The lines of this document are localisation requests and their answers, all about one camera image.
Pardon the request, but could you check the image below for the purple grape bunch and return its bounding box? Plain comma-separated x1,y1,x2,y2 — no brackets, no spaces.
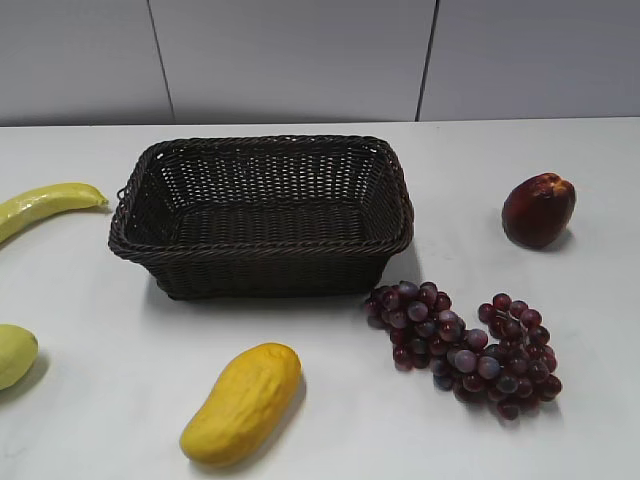
363,281,563,421

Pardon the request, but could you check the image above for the yellow banana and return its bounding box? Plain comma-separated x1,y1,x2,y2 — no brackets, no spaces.
1,182,109,243

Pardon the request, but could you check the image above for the yellow mango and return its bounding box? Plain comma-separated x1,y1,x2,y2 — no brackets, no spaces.
179,343,302,467

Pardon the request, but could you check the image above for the red apple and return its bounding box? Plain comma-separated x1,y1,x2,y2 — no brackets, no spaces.
501,172,577,249

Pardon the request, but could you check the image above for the black wicker basket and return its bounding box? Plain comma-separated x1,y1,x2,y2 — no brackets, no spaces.
108,135,414,300

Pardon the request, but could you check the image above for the green mango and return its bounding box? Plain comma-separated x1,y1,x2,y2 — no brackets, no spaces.
0,324,39,390

